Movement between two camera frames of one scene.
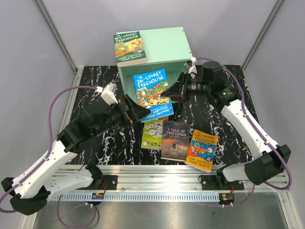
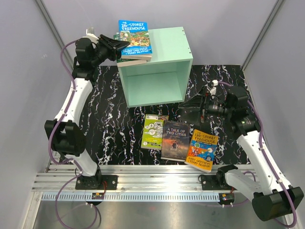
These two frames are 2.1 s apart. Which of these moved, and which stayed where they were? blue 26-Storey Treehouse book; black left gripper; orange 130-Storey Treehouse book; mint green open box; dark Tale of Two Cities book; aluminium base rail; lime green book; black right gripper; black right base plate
Moved: black left gripper; black right gripper; blue 26-Storey Treehouse book
Stayed: aluminium base rail; black right base plate; mint green open box; orange 130-Storey Treehouse book; dark Tale of Two Cities book; lime green book
